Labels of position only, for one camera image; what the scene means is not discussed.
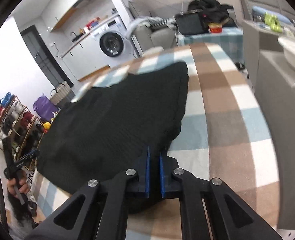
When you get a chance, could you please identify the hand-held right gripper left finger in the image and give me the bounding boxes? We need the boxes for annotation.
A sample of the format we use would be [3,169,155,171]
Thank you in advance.
[32,146,151,240]

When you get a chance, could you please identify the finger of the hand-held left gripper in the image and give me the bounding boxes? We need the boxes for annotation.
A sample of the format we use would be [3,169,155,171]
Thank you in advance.
[12,150,41,167]

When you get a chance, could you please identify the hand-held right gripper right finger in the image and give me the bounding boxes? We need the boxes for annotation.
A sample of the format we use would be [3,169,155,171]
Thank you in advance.
[159,148,283,240]

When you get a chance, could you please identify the black knit sweater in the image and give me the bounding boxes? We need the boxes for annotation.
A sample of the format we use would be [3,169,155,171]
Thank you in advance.
[36,60,190,214]

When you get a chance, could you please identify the pile of black clothes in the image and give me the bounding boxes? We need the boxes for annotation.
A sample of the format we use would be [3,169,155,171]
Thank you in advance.
[189,0,238,28]

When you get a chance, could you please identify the person's left hand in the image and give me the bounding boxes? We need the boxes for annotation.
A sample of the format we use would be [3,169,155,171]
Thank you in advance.
[7,171,30,195]

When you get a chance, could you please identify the wooden shoe rack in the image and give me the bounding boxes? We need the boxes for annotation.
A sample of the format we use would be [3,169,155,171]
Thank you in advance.
[0,92,44,155]

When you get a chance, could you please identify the purple bag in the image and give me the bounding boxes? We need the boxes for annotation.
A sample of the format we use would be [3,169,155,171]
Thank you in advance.
[33,94,59,119]

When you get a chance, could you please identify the grey fluffy rug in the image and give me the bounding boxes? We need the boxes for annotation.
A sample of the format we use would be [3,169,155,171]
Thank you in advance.
[7,192,39,240]

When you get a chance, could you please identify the woven basket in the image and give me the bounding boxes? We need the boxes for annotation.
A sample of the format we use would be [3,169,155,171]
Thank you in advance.
[50,81,74,108]

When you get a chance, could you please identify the plaid tablecloth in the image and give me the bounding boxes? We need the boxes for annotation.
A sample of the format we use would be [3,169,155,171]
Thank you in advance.
[30,42,280,240]

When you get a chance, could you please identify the dark door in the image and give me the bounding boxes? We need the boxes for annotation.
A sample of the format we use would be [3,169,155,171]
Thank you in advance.
[20,25,74,88]

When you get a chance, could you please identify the white kitchen counter cabinet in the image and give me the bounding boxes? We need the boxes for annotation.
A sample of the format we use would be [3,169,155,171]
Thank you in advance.
[61,34,108,82]

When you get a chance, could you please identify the white washing machine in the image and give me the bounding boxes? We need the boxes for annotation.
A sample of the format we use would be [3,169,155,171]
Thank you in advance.
[92,14,135,58]

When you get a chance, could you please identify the grey sofa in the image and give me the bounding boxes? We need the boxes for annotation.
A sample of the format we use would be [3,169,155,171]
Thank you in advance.
[131,25,180,55]

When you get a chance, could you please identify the grey upholstered ledge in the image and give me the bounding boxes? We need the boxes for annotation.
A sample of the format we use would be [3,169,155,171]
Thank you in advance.
[242,20,295,230]

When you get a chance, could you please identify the small table with teal cloth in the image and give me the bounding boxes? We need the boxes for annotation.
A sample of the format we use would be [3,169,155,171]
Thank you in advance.
[179,27,245,65]

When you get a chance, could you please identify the red basket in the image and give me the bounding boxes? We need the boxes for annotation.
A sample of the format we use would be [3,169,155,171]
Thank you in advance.
[85,17,100,30]

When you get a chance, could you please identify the grey garment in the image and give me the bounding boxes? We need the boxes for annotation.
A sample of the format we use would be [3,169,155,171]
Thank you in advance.
[126,16,173,39]

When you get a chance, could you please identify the black microwave oven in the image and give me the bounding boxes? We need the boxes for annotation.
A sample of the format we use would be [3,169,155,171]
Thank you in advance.
[175,12,205,35]

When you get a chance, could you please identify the red bowl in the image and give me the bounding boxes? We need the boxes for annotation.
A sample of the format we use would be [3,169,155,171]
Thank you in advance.
[208,22,223,33]

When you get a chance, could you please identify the green toy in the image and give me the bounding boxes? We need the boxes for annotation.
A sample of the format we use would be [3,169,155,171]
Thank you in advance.
[264,12,283,32]

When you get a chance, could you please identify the blue pillow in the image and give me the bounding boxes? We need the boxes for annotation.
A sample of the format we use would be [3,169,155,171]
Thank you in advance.
[252,6,290,22]

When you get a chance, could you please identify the white wall cabinets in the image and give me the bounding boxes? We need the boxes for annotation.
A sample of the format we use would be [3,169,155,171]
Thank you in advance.
[47,0,108,32]

